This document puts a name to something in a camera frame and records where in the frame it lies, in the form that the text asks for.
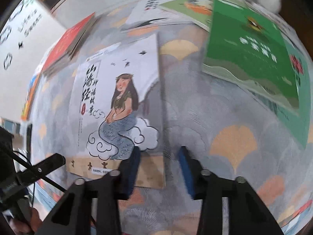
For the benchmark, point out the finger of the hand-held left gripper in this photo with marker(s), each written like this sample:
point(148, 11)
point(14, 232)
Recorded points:
point(41, 169)

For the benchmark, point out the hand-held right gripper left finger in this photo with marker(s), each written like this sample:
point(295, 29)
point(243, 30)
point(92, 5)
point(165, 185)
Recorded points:
point(132, 173)

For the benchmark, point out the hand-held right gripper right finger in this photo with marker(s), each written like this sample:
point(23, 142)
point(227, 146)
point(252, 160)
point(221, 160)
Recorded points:
point(185, 171)

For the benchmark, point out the white book mermaid figure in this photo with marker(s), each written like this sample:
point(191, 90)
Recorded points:
point(122, 78)

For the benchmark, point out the person's left hand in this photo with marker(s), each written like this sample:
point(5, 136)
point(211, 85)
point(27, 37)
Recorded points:
point(34, 221)

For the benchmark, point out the black flat panel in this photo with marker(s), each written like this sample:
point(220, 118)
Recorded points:
point(28, 137)

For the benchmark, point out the orange cover book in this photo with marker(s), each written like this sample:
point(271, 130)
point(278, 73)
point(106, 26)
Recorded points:
point(30, 95)

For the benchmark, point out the red cover book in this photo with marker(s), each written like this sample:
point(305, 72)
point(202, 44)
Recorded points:
point(68, 41)

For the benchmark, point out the pale green book red print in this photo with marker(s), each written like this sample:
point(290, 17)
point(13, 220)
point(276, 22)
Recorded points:
point(304, 102)

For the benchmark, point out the dark green wavy print book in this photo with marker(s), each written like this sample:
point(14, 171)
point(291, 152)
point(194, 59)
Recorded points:
point(244, 41)

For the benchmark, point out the grey book under stack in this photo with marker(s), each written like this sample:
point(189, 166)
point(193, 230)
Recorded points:
point(151, 17)

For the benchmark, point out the light green illustrated book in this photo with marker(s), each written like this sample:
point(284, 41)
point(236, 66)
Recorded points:
point(185, 11)

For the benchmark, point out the brown wooden cabinet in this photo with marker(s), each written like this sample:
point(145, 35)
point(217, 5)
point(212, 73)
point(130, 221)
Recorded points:
point(296, 14)

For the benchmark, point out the flower outline wall sticker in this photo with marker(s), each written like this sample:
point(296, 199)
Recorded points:
point(7, 61)

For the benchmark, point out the black star wall sticker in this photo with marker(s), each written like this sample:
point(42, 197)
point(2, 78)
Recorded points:
point(21, 44)

